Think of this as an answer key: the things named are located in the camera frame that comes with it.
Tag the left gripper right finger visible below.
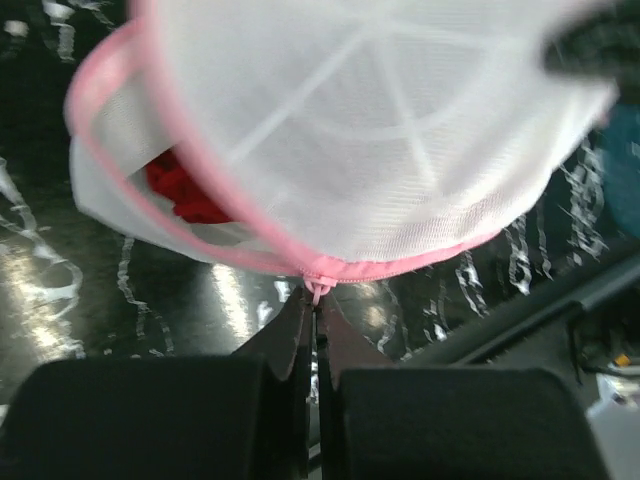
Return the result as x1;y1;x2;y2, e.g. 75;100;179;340
317;297;610;479

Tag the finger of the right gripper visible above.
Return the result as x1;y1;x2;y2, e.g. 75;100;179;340
544;4;639;83

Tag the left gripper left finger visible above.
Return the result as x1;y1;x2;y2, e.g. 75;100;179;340
1;288;313;479

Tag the red bra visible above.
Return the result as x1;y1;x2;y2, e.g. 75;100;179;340
144;149;233;225

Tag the white pink mesh laundry bag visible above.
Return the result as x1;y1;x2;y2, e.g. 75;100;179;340
65;1;617;294

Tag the blue transparent plastic bin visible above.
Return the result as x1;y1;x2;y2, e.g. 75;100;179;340
600;104;639;238

